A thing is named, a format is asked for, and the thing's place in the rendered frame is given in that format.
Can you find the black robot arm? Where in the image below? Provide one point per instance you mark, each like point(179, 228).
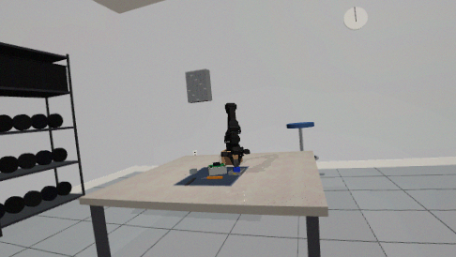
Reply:
point(233, 129)

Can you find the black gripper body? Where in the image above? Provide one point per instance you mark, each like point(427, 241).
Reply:
point(229, 154)

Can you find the dark blue-grey work mat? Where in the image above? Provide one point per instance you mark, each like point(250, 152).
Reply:
point(226, 181)

